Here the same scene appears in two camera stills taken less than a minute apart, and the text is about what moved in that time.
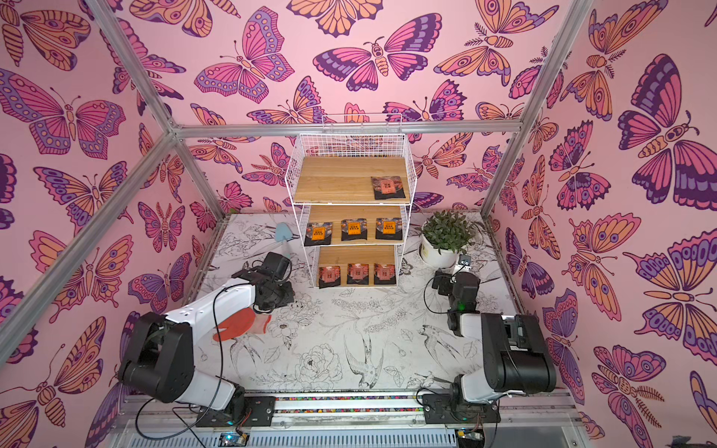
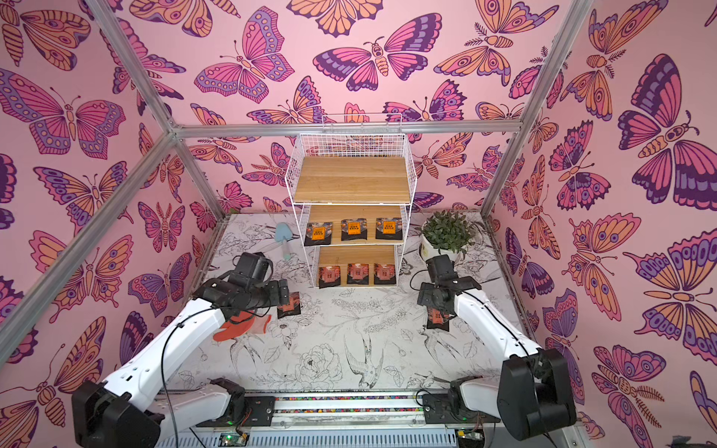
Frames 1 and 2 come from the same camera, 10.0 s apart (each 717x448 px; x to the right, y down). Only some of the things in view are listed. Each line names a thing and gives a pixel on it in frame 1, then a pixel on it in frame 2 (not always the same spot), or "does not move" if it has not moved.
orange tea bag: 318,233 does not move
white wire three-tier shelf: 354,192 does not move
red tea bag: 329,276 does not move
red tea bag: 387,187 → 438,319
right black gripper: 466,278 → 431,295
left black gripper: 288,300 does not move
